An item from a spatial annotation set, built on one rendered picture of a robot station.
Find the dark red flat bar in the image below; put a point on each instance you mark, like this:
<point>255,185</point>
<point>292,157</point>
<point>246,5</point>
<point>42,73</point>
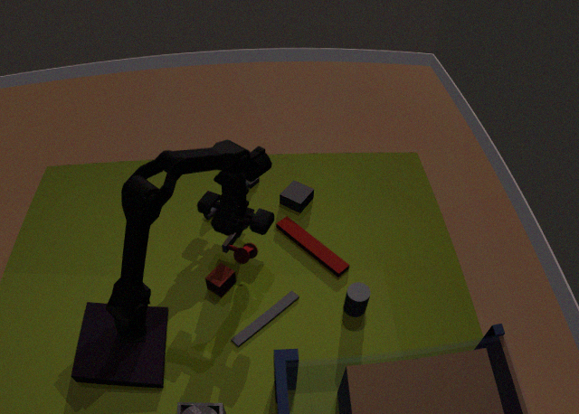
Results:
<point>317,250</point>

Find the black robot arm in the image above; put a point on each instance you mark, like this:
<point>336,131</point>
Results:
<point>142,203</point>

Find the grey flat bar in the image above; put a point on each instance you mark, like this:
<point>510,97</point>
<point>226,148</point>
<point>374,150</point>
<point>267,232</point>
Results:
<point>265,318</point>

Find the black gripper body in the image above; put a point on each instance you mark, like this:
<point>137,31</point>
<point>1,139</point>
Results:
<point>260,222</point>

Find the dark grey cylinder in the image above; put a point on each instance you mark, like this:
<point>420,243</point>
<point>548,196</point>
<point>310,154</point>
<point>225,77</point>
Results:
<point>357,297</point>

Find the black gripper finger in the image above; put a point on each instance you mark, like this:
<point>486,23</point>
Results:
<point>244,227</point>

